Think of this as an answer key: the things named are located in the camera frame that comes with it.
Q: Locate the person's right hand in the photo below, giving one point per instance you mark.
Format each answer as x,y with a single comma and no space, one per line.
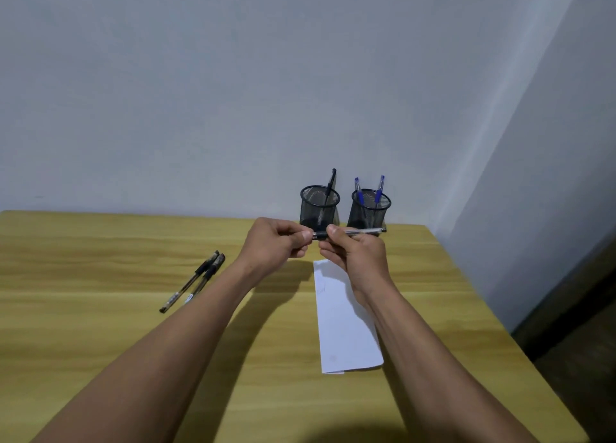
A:
366,264

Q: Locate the person's left hand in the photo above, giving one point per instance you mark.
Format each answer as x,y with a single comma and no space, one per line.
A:
269,245

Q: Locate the black mesh pen cup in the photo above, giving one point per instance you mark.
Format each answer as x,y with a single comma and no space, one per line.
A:
368,216
313,211

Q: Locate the blue pen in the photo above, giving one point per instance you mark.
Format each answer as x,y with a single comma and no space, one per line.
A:
359,194
379,190

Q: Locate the white paper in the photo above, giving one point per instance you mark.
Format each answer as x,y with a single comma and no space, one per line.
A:
344,332

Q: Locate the person's right forearm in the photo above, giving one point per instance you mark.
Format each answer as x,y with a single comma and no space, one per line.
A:
443,375

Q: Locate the person's left forearm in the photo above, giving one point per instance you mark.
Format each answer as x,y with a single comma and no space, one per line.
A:
144,361

